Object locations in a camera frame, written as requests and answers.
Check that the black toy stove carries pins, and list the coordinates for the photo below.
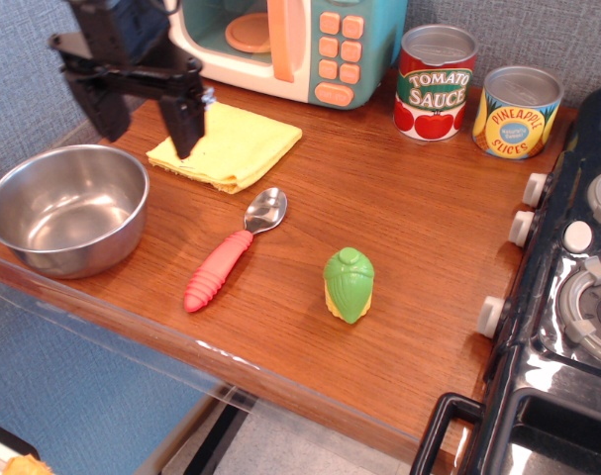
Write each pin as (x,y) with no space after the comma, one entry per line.
(541,411)

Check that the green toy corn cob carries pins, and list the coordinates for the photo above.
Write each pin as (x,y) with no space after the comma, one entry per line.
(348,284)

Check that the spoon with red handle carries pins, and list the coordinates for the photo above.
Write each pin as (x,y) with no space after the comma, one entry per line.
(265,212)

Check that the teal toy microwave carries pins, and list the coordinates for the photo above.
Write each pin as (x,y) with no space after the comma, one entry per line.
(327,53)

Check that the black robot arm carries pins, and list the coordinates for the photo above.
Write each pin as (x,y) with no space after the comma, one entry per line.
(142,86)

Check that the yellow folded cloth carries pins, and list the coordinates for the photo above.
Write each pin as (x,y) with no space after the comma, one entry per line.
(238,149)

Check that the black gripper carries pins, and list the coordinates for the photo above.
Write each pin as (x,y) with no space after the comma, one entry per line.
(126,38)

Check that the stainless steel pot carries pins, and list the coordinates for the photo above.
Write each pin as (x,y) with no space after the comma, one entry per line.
(74,211)

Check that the clear acrylic table guard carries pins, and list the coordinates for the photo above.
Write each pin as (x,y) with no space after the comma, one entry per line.
(87,400)

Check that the pineapple slices can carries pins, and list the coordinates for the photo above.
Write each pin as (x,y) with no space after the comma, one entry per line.
(516,112)

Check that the tomato sauce can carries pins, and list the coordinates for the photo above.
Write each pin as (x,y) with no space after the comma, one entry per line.
(434,75)

